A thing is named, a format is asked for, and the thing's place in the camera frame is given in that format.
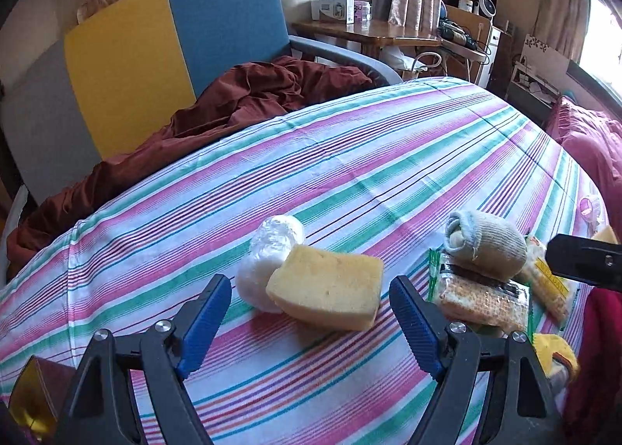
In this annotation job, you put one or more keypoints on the dark storage cart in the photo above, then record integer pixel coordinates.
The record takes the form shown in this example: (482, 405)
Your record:
(529, 100)

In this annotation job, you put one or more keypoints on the person's red garment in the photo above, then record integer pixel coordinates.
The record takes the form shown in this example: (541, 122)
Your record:
(597, 367)

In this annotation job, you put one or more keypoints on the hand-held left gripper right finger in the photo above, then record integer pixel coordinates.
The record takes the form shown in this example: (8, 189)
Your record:
(415, 323)

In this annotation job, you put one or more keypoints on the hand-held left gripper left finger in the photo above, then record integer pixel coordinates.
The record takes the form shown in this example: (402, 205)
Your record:
(204, 323)

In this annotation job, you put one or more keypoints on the white side table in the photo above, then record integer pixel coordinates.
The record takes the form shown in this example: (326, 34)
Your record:
(464, 50)

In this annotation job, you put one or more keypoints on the brown cardboard box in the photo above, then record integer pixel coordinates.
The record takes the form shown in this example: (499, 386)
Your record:
(461, 20)

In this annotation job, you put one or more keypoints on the grey sock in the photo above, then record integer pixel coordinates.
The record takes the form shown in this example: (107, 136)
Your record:
(491, 241)

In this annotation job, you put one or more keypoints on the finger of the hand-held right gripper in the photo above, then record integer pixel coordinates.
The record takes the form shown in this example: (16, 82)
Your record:
(583, 260)

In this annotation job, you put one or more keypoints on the pink blanket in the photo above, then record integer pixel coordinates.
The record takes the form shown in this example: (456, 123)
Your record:
(593, 148)

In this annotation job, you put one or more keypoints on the yellow sponge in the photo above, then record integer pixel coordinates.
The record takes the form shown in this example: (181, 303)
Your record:
(325, 287)

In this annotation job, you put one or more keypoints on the pink floral curtain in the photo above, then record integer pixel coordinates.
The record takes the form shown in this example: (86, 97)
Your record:
(563, 8)

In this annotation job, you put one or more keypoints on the white plastic bag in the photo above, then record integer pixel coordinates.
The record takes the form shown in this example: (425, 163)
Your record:
(401, 59)

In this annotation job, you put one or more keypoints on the grey yellow blue armchair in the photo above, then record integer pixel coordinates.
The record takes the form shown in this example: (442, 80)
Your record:
(126, 61)

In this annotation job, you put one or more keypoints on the white carton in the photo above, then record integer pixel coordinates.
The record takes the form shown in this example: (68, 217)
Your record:
(335, 0)

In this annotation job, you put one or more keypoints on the gold-lined storage box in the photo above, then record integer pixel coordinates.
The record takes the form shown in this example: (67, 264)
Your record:
(34, 396)

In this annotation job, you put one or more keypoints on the maroon blanket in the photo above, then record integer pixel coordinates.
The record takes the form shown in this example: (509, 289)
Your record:
(243, 95)

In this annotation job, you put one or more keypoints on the white round fan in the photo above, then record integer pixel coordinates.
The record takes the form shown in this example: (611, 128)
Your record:
(486, 7)

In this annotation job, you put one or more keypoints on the window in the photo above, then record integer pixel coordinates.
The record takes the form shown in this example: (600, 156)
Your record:
(605, 37)

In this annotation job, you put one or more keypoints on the green-edged cracker packet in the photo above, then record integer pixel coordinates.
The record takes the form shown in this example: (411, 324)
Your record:
(481, 301)

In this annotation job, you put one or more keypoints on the white plastic-wrapped ball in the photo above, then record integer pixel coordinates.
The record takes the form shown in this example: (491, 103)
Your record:
(277, 233)
(252, 284)

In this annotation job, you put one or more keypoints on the striped bedsheet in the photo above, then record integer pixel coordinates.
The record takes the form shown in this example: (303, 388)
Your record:
(340, 158)

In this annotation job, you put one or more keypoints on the white cabinet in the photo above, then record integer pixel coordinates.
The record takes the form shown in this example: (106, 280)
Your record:
(495, 51)

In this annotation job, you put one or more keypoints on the floral cardboard panel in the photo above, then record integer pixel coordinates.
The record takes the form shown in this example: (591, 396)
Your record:
(544, 59)

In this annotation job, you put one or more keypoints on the pale yellow block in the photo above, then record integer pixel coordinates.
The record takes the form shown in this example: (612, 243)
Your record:
(607, 234)

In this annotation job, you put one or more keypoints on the wooden desk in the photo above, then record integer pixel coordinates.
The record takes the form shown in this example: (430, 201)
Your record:
(379, 34)

